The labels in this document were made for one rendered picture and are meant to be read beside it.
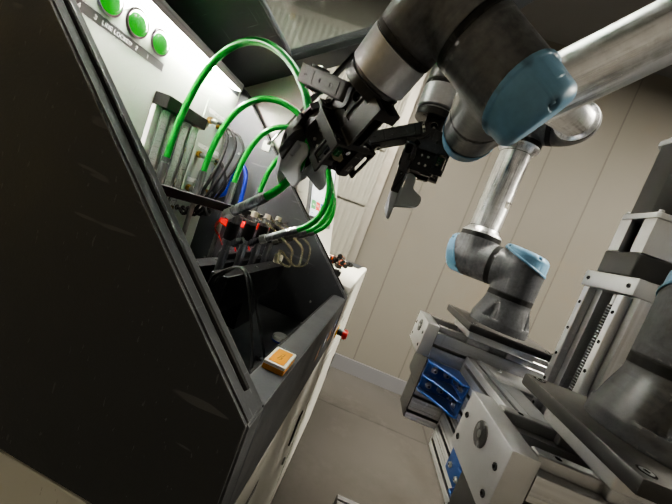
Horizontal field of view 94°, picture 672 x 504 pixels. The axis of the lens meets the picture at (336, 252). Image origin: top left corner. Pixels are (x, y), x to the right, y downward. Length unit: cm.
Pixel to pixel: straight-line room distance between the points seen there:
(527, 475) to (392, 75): 46
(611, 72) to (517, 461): 45
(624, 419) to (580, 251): 255
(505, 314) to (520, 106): 68
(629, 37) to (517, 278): 58
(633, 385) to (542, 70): 39
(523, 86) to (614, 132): 290
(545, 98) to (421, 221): 231
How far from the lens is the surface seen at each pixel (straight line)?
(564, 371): 85
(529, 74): 34
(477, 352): 94
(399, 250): 259
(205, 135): 102
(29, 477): 54
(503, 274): 96
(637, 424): 53
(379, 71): 38
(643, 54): 54
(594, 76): 51
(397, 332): 271
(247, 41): 72
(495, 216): 102
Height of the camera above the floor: 116
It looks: 5 degrees down
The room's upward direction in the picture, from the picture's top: 21 degrees clockwise
